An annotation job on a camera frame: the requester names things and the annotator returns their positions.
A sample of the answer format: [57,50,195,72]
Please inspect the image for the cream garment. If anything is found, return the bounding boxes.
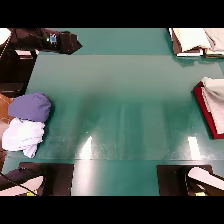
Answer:
[171,28,213,54]

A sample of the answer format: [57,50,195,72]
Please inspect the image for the black cable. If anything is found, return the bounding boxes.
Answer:
[0,167,39,195]

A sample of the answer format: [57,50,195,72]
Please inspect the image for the white striped garment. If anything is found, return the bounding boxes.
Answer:
[200,76,224,135]

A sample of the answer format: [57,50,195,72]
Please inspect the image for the red garment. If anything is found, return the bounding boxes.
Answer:
[192,81,224,141]

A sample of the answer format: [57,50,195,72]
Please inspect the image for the beige garment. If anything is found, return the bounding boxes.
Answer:
[203,28,224,54]

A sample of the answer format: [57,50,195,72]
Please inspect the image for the purple garment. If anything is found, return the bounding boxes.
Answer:
[7,92,53,124]

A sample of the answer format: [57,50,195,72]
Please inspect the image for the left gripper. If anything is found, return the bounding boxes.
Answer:
[59,31,83,56]

